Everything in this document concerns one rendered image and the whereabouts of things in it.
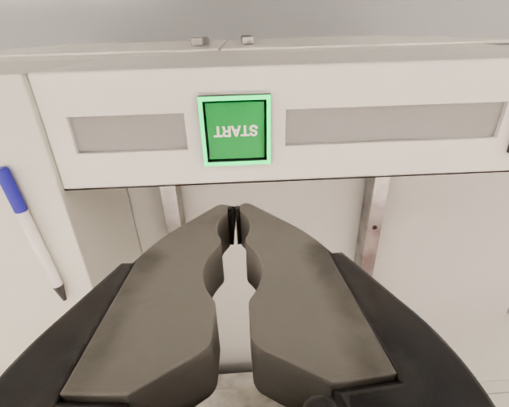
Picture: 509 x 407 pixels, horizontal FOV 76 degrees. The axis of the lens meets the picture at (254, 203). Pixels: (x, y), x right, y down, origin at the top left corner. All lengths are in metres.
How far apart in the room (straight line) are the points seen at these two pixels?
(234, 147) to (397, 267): 0.38
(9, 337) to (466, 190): 0.59
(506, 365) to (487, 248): 0.38
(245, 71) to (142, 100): 0.08
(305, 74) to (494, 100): 0.15
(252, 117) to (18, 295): 0.29
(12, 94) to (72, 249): 0.14
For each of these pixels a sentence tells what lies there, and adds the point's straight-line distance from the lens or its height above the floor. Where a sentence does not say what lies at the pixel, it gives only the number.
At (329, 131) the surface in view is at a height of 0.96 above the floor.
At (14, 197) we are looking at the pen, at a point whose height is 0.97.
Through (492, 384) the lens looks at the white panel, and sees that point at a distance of 0.90.
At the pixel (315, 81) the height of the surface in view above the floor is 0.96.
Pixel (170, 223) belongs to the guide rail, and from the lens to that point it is 0.44.
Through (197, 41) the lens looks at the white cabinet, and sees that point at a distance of 0.60.
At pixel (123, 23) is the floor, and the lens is 1.27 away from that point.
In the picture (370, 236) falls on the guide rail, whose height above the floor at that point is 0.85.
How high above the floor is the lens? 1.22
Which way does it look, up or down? 62 degrees down
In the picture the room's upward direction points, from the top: 174 degrees clockwise
